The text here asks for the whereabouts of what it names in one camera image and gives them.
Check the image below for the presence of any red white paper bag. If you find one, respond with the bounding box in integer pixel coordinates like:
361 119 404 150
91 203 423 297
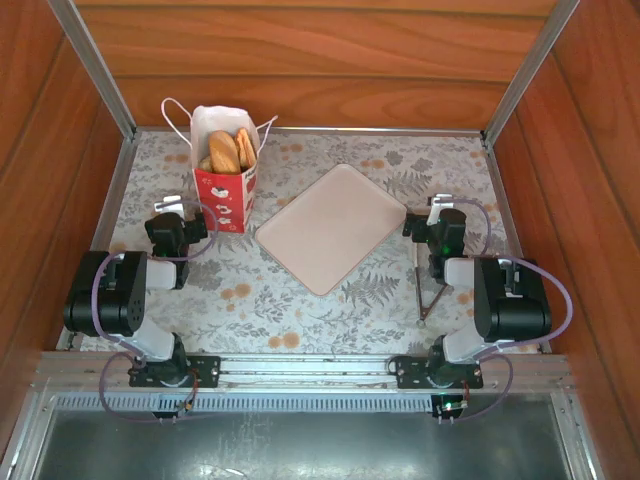
160 97 279 235

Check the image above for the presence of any long golden bread roll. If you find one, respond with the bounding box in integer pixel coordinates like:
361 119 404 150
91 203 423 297
208 130 242 175

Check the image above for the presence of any pink rectangular tray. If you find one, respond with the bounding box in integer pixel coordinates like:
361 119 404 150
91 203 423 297
254 163 407 296

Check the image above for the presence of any braided golden pastry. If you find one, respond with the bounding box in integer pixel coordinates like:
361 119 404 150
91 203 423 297
233 127 258 170

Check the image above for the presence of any floral tablecloth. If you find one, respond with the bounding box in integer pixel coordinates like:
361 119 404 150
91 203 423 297
59 130 551 357

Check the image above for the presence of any aluminium base beam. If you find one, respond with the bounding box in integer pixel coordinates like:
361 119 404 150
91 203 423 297
30 351 574 396

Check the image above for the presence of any small board with green light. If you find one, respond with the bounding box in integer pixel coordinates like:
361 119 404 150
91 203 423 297
432 394 471 426

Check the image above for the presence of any small connector board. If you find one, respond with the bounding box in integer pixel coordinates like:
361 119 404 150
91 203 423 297
152 399 197 426

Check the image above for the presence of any grey metal panel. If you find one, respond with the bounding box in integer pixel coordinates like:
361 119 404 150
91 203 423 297
29 394 594 480

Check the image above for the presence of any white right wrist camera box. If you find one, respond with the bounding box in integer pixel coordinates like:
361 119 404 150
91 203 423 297
428 194 455 224

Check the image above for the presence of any aluminium side rail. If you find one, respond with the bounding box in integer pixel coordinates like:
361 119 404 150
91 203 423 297
55 137 137 351

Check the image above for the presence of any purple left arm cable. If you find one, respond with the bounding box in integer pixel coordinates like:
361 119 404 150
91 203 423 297
92 198 220 425

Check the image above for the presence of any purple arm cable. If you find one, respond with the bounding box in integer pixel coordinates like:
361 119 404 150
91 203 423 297
92 198 220 425
439 196 576 426

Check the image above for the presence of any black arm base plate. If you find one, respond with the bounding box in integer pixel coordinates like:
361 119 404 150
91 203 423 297
393 354 485 390
128 353 222 389

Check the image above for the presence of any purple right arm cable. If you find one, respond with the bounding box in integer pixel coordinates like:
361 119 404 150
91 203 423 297
439 196 576 426

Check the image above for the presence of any aluminium frame post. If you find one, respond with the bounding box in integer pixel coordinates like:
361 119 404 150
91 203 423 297
480 0 582 146
47 0 137 144

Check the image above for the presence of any grey slotted cable duct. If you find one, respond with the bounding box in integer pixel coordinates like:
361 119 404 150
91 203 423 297
49 392 556 415

